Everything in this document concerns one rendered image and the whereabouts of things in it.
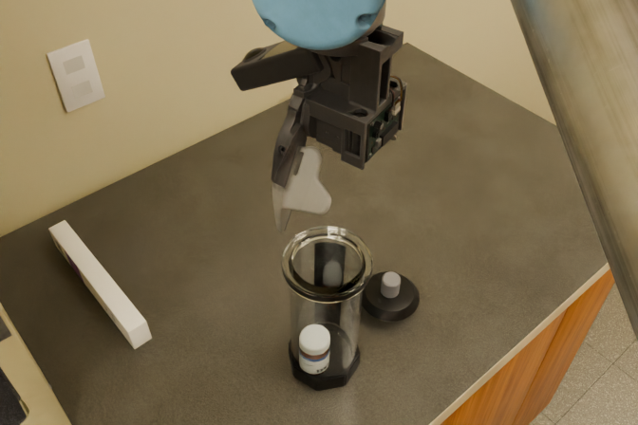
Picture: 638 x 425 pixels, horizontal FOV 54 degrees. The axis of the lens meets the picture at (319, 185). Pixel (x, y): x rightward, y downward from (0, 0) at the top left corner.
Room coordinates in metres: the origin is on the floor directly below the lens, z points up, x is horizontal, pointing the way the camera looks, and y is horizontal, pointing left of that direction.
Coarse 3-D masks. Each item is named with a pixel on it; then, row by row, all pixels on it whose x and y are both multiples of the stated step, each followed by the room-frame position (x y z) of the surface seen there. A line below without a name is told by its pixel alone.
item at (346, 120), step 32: (384, 32) 0.44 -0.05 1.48; (352, 64) 0.43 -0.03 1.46; (384, 64) 0.43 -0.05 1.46; (320, 96) 0.44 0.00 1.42; (352, 96) 0.43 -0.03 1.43; (384, 96) 0.43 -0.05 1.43; (320, 128) 0.44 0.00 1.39; (352, 128) 0.41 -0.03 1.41; (384, 128) 0.43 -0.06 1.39; (352, 160) 0.41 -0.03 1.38
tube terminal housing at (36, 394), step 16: (0, 304) 0.43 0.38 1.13; (16, 336) 0.37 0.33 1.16; (0, 352) 0.36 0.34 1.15; (16, 352) 0.37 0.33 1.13; (16, 368) 0.36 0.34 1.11; (32, 368) 0.37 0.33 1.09; (16, 384) 0.35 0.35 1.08; (32, 384) 0.36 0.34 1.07; (48, 384) 0.41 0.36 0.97; (32, 400) 0.36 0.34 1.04; (48, 400) 0.37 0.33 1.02; (32, 416) 0.35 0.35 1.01; (48, 416) 0.36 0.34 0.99; (64, 416) 0.37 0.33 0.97
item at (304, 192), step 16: (304, 160) 0.42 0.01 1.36; (320, 160) 0.42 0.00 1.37; (304, 176) 0.42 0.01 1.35; (272, 192) 0.41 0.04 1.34; (288, 192) 0.41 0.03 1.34; (304, 192) 0.41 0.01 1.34; (320, 192) 0.40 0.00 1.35; (288, 208) 0.40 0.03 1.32; (304, 208) 0.40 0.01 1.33; (320, 208) 0.39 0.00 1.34
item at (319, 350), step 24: (312, 240) 0.51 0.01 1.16; (336, 240) 0.51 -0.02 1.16; (360, 240) 0.50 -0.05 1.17; (288, 264) 0.46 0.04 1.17; (312, 264) 0.51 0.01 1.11; (336, 264) 0.51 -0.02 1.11; (360, 264) 0.48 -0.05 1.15; (312, 288) 0.43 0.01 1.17; (336, 288) 0.43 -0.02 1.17; (312, 312) 0.43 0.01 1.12; (336, 312) 0.43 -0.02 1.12; (360, 312) 0.46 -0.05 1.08; (312, 336) 0.43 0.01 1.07; (336, 336) 0.43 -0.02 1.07; (312, 360) 0.43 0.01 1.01; (336, 360) 0.43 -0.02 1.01
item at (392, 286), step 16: (384, 272) 0.60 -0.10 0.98; (368, 288) 0.57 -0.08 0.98; (384, 288) 0.56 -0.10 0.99; (400, 288) 0.57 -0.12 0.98; (416, 288) 0.58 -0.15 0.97; (368, 304) 0.55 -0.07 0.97; (384, 304) 0.54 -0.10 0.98; (400, 304) 0.54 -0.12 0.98; (416, 304) 0.55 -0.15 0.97; (384, 320) 0.52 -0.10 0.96; (400, 320) 0.52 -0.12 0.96
